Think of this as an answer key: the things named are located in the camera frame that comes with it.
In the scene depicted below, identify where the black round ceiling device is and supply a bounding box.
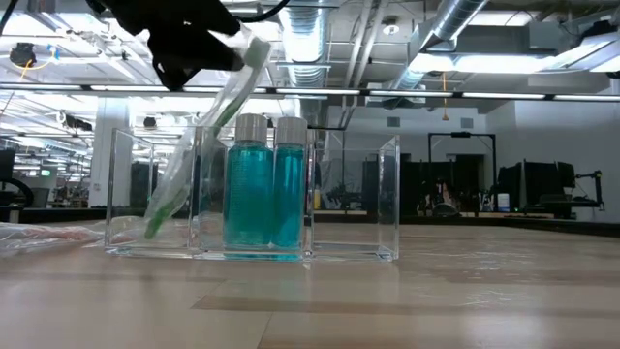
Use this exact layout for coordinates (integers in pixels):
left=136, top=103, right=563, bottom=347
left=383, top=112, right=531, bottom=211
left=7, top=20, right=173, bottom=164
left=9, top=42, right=38, bottom=69

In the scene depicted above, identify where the yellow hanging cord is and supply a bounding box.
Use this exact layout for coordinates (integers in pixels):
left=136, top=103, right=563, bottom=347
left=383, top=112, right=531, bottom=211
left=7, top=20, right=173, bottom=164
left=440, top=71, right=450, bottom=122

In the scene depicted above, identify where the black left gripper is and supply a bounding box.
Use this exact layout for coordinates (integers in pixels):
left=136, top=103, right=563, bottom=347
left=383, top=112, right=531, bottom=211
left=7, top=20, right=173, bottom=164
left=115, top=0, right=246, bottom=92

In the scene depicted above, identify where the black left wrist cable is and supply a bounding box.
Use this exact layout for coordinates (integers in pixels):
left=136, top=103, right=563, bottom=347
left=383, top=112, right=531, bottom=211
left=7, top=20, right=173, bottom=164
left=232, top=0, right=292, bottom=24

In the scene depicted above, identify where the black background rig frame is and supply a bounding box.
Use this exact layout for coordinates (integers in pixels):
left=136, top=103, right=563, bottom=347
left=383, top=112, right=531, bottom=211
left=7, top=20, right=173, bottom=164
left=427, top=131, right=498, bottom=217

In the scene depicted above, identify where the white square pillar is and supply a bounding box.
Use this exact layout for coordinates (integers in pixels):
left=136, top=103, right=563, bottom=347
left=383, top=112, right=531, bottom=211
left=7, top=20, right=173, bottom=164
left=88, top=99, right=135, bottom=208

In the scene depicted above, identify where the long linear ceiling light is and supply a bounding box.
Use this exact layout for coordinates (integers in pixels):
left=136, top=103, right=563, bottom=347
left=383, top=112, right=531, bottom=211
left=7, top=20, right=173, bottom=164
left=0, top=82, right=620, bottom=102

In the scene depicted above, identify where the person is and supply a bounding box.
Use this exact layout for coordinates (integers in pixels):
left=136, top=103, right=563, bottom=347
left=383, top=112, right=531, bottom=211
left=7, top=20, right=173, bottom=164
left=434, top=178, right=462, bottom=217

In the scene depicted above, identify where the teal mouthwash bottle white cap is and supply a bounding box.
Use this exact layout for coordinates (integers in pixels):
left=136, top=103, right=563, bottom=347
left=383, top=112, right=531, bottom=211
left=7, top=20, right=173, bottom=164
left=270, top=115, right=310, bottom=251
left=222, top=113, right=276, bottom=251

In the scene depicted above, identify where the green toothbrush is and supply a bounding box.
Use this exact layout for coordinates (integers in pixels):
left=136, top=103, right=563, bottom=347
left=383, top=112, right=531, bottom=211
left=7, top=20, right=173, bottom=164
left=143, top=36, right=272, bottom=242

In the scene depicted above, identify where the black cabinet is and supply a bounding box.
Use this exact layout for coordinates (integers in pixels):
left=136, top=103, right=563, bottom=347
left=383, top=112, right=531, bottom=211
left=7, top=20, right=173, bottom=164
left=129, top=162, right=160, bottom=207

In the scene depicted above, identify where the clear acrylic three-compartment organizer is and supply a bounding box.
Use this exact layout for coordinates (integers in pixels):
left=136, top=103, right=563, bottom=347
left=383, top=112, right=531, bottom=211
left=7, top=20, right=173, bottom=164
left=104, top=126, right=402, bottom=263

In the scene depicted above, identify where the silver spiral air duct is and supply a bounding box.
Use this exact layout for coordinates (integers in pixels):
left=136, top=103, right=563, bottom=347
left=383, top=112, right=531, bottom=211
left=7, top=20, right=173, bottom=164
left=278, top=0, right=335, bottom=88
left=389, top=0, right=489, bottom=91

